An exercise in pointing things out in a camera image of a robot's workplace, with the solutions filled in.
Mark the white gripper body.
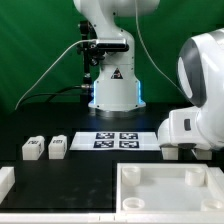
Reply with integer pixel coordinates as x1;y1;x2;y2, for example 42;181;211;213
158;109;204;149

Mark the white square tabletop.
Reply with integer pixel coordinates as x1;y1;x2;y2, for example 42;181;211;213
116;163;224;213

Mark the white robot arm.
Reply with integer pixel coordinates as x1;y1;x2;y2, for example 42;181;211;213
73;0;224;150

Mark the white sheet with markers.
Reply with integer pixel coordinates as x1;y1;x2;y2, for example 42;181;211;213
70;131;160;151

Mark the white left obstacle block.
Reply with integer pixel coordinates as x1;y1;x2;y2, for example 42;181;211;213
0;167;15;204

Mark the black camera stand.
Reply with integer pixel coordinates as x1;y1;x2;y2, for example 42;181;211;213
77;21;104;109

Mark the black cable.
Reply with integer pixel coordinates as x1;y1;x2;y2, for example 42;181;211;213
19;84;95;107

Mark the white cable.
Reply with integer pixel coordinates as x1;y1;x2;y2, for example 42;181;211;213
14;39;98;110

